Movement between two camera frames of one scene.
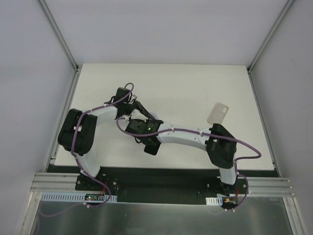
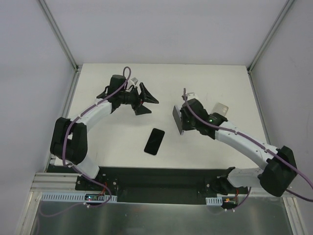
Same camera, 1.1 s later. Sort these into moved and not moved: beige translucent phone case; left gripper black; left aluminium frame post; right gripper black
Moved: right gripper black; left gripper black
Not moved: beige translucent phone case; left aluminium frame post
